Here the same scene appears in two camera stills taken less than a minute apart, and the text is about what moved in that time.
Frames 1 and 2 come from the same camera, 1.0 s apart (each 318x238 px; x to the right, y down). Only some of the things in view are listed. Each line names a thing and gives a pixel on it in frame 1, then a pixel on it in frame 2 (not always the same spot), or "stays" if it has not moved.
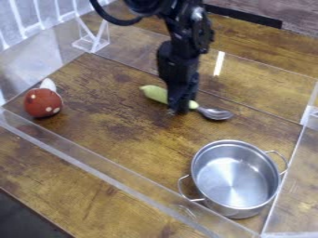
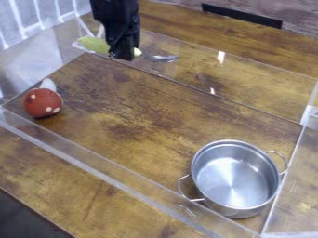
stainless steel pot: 233,178 stays
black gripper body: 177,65 → 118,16
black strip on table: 240,16 stays
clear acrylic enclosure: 159,118 stays
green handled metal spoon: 159,93 → 98,45
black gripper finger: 179,100 → 121,37
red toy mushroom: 42,101 stays
